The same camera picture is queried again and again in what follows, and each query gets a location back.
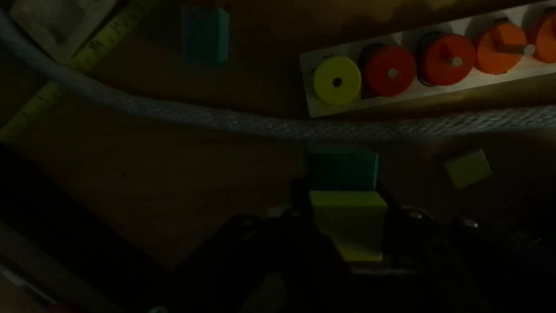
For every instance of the wooden peg board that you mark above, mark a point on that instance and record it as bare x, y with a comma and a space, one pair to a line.
348, 108

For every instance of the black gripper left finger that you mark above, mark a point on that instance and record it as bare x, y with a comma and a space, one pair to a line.
272, 266

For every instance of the yellow square block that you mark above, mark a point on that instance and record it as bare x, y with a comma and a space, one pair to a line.
348, 226
468, 167

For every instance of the dark long plank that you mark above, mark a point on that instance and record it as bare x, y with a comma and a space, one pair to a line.
58, 231

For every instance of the white wooden compartment tray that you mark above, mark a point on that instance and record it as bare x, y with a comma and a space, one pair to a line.
58, 23

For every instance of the green square block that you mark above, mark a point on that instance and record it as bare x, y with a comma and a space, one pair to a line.
341, 171
206, 35

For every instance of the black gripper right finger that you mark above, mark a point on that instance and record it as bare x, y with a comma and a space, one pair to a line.
428, 266

